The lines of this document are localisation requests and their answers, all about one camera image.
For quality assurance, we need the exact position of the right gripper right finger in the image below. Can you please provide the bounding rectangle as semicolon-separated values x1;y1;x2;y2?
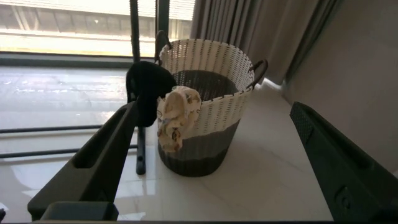
289;101;398;222

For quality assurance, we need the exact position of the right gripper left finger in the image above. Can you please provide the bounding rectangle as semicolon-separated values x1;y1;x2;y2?
27;101;139;222

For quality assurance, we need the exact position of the cream printed garment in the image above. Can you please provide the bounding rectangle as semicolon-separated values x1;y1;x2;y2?
156;85;202;153

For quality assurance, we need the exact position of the black clothes rack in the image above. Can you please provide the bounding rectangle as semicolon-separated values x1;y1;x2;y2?
0;0;147;175

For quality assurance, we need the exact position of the white laundry basket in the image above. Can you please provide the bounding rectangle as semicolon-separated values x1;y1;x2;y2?
154;30;269;177

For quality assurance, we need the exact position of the black garment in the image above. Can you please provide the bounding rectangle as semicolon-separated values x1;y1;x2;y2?
126;60;177;128

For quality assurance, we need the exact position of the window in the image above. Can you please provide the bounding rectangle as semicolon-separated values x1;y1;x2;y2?
0;0;197;68

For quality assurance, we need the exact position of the beige curtain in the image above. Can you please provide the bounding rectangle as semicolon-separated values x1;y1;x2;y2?
190;0;343;85

